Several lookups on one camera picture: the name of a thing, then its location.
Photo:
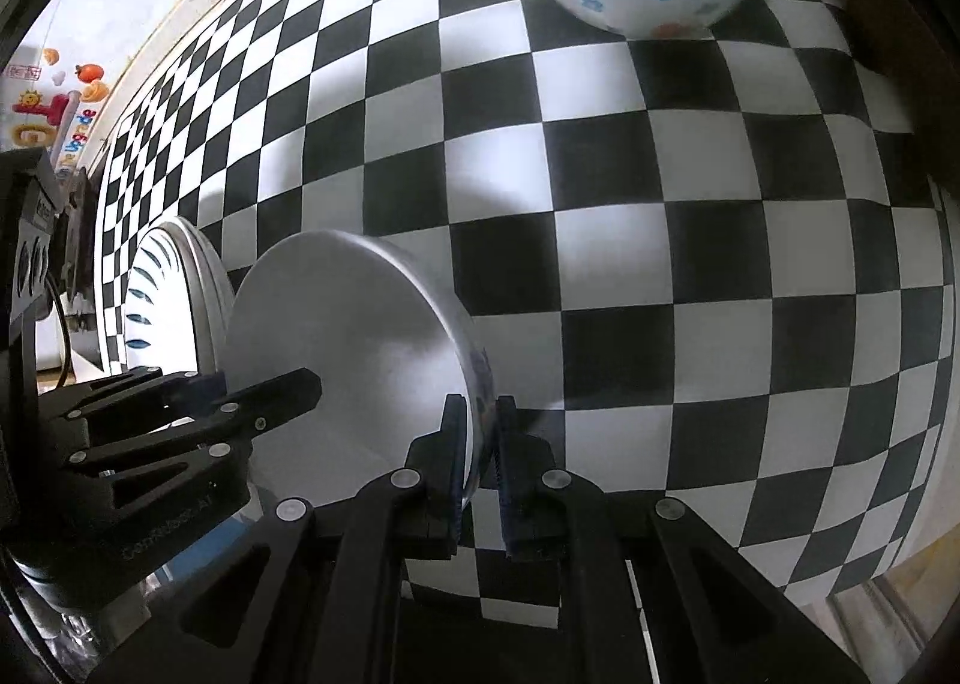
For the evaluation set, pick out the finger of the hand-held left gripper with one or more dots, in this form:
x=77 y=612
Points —
x=255 y=403
x=150 y=391

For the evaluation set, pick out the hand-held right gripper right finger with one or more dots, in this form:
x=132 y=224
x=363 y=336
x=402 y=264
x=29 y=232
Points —
x=508 y=466

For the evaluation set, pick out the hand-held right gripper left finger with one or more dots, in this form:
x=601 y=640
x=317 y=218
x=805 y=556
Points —
x=454 y=444

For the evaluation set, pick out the white plate dark striped rim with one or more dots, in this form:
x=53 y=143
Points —
x=161 y=294

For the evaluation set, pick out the black white checkered cloth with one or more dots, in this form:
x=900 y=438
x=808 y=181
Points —
x=637 y=241

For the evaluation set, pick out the colourful wall sticker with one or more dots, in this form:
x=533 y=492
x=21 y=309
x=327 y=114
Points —
x=56 y=106

